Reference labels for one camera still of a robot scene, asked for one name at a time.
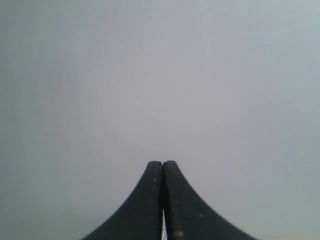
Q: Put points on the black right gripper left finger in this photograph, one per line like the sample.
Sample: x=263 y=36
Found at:
x=140 y=217

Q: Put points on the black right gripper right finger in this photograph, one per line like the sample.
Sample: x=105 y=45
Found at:
x=188 y=216

